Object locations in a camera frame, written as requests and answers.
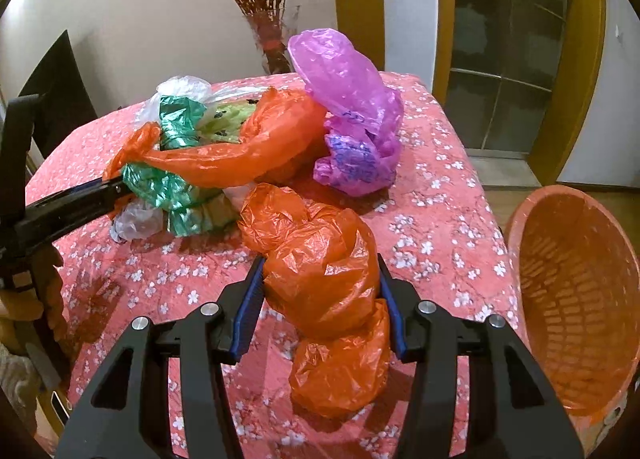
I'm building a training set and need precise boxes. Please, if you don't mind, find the yellow wooden door frame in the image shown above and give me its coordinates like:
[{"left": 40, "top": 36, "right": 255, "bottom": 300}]
[{"left": 330, "top": 0, "right": 608, "bottom": 187}]

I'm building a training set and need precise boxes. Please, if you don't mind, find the large clear plastic bag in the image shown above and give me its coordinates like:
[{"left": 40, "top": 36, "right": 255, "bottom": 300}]
[{"left": 135, "top": 75, "right": 271, "bottom": 130}]

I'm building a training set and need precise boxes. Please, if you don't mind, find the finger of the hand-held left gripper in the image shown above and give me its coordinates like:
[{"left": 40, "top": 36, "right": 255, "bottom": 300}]
[{"left": 25, "top": 175, "right": 136, "bottom": 242}]

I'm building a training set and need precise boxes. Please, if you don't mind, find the person's left hand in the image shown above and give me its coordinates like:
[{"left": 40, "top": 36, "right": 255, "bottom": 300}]
[{"left": 0, "top": 286, "right": 46, "bottom": 337}]

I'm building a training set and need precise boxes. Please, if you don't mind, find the long orange plastic bag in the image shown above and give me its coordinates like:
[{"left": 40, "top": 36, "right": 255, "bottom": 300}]
[{"left": 102, "top": 88, "right": 328, "bottom": 190}]

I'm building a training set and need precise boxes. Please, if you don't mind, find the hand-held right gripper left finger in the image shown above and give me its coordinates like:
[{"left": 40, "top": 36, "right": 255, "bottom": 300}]
[{"left": 57, "top": 256, "right": 266, "bottom": 459}]

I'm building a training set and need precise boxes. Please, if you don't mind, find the orange plastic basket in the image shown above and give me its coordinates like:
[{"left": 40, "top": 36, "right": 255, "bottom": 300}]
[{"left": 505, "top": 185, "right": 640, "bottom": 427}]

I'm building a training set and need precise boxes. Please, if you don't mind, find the small clear plastic bag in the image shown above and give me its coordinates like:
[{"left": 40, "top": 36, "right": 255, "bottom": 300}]
[{"left": 110, "top": 199, "right": 166, "bottom": 243}]

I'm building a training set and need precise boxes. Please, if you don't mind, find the green plastic bag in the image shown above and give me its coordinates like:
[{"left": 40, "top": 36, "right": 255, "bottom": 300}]
[{"left": 121, "top": 95, "right": 241, "bottom": 238}]

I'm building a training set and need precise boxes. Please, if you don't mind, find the yellow-green printed plastic bag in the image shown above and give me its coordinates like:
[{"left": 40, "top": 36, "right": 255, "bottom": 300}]
[{"left": 197, "top": 101, "right": 258, "bottom": 144}]

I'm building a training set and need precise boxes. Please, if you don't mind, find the glass vase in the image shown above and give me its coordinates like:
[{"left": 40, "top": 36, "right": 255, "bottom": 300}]
[{"left": 247, "top": 9, "right": 296, "bottom": 76}]

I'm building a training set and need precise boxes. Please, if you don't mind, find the black board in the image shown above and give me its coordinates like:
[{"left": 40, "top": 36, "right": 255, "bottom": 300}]
[{"left": 17, "top": 30, "right": 98, "bottom": 160}]

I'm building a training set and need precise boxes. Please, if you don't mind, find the purple plastic bag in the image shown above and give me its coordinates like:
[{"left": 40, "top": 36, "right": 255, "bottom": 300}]
[{"left": 287, "top": 28, "right": 405, "bottom": 197}]

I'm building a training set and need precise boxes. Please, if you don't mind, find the pink floral tablecloth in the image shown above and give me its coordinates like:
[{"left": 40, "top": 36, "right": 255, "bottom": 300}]
[{"left": 25, "top": 71, "right": 526, "bottom": 459}]

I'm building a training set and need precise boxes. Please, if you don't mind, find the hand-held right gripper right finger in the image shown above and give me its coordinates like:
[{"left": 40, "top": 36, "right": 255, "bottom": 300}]
[{"left": 377, "top": 254, "right": 586, "bottom": 459}]

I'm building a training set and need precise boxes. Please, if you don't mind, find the brown wooden chair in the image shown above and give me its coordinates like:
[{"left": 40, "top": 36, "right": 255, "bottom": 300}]
[{"left": 27, "top": 244, "right": 76, "bottom": 385}]

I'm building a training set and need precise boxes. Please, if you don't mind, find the frosted glass door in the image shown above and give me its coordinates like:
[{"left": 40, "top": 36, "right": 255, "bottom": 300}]
[{"left": 445, "top": 0, "right": 583, "bottom": 152}]

